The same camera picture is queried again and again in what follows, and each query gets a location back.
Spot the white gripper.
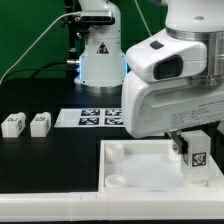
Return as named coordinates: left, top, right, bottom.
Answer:
left=121, top=72, right=224, bottom=154

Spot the white square tabletop part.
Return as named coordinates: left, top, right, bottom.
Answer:
left=98, top=140, right=224, bottom=197

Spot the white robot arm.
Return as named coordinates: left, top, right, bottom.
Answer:
left=75, top=0, right=224, bottom=138

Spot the white L-shaped obstacle fence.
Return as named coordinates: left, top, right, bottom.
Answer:
left=0, top=190, right=224, bottom=222

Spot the white sheet with tags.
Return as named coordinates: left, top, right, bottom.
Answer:
left=55, top=108, right=123, bottom=128

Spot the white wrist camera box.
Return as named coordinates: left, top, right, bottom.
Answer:
left=126, top=29, right=207, bottom=83

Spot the black cable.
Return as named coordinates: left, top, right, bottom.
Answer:
left=0, top=60, right=73, bottom=84

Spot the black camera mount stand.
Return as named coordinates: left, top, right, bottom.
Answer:
left=60, top=0, right=84, bottom=67

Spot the white cable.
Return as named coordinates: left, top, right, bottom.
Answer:
left=0, top=11, right=83, bottom=86

